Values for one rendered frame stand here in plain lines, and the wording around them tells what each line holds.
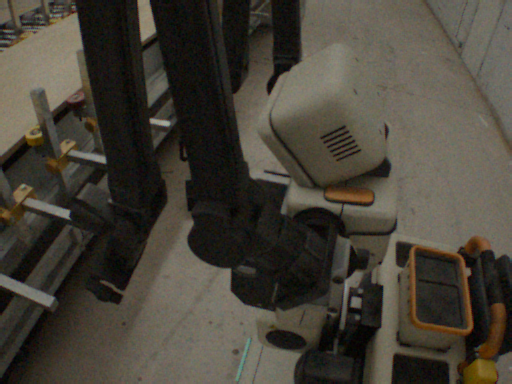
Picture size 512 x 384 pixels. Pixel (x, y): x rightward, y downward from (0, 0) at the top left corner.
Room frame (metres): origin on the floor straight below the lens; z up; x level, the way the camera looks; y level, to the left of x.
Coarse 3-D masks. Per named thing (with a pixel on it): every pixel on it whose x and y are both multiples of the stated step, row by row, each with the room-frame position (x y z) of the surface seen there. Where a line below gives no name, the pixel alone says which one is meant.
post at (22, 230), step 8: (0, 168) 0.66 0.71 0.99; (0, 176) 0.65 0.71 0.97; (0, 184) 0.64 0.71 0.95; (0, 192) 0.63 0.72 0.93; (8, 192) 0.65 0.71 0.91; (0, 200) 0.63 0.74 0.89; (8, 200) 0.64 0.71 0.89; (8, 208) 0.63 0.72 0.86; (16, 224) 0.63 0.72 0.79; (24, 224) 0.65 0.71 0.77; (16, 232) 0.63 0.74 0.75; (24, 232) 0.64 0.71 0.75
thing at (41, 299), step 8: (0, 280) 0.42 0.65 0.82; (8, 280) 0.42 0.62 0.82; (0, 288) 0.40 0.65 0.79; (8, 288) 0.40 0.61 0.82; (16, 288) 0.40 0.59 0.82; (24, 288) 0.41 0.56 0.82; (32, 288) 0.41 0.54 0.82; (16, 296) 0.39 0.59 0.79; (24, 296) 0.39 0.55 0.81; (32, 296) 0.39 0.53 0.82; (40, 296) 0.39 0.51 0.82; (48, 296) 0.40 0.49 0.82; (40, 304) 0.38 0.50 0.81; (48, 304) 0.38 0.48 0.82; (56, 304) 0.39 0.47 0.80
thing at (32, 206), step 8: (24, 200) 0.68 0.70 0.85; (32, 200) 0.69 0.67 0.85; (24, 208) 0.67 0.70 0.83; (32, 208) 0.66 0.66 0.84; (40, 208) 0.66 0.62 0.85; (48, 208) 0.66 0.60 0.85; (56, 208) 0.67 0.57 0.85; (48, 216) 0.65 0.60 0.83; (56, 216) 0.64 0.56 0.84; (64, 216) 0.64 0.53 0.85; (72, 224) 0.63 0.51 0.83
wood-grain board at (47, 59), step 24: (144, 0) 2.69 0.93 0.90; (72, 24) 2.14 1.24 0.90; (144, 24) 2.11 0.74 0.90; (24, 48) 1.75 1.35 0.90; (48, 48) 1.74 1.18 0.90; (72, 48) 1.73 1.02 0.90; (0, 72) 1.45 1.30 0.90; (24, 72) 1.44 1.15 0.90; (48, 72) 1.44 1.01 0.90; (72, 72) 1.44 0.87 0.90; (0, 96) 1.21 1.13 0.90; (24, 96) 1.21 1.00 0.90; (48, 96) 1.21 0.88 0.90; (0, 120) 1.03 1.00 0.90; (24, 120) 1.03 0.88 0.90; (0, 144) 0.88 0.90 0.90
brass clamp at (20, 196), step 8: (16, 192) 0.70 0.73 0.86; (24, 192) 0.71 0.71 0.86; (32, 192) 0.72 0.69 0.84; (16, 200) 0.67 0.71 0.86; (0, 208) 0.63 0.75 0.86; (16, 208) 0.64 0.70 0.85; (0, 216) 0.60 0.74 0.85; (8, 216) 0.61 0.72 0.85; (16, 216) 0.63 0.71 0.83; (8, 224) 0.60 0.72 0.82
